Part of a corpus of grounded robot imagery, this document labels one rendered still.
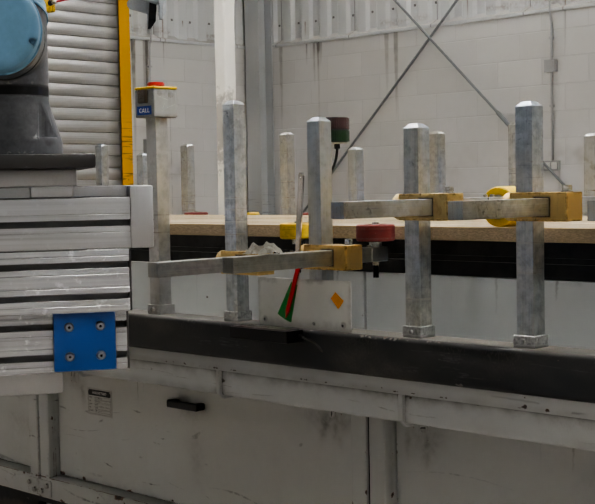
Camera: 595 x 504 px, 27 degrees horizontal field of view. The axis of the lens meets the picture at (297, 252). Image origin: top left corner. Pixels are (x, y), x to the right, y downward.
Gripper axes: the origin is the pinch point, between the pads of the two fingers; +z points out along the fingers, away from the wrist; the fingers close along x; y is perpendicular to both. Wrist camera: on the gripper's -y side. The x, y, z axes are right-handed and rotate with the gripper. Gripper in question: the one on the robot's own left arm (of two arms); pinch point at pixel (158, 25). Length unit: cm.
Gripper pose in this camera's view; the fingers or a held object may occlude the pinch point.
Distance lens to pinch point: 258.1
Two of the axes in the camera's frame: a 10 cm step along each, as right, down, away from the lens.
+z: 0.2, 10.0, 0.5
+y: -9.6, 0.3, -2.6
